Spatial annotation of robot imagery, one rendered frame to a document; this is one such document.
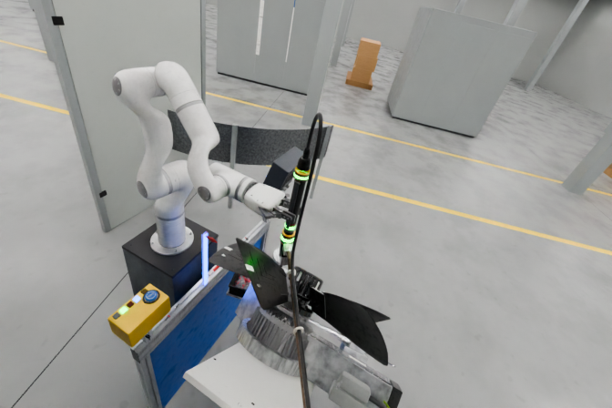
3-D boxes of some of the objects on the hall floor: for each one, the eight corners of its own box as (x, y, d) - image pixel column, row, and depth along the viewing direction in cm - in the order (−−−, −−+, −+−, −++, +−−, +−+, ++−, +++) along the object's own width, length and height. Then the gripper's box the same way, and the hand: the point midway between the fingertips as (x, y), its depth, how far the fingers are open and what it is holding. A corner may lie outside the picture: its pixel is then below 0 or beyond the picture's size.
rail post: (159, 429, 150) (140, 363, 107) (154, 424, 151) (133, 357, 108) (166, 421, 153) (149, 353, 110) (160, 416, 154) (142, 348, 111)
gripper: (232, 194, 82) (286, 221, 76) (264, 170, 95) (311, 192, 90) (230, 213, 86) (282, 240, 81) (261, 188, 99) (307, 210, 94)
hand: (292, 212), depth 86 cm, fingers closed on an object, 4 cm apart
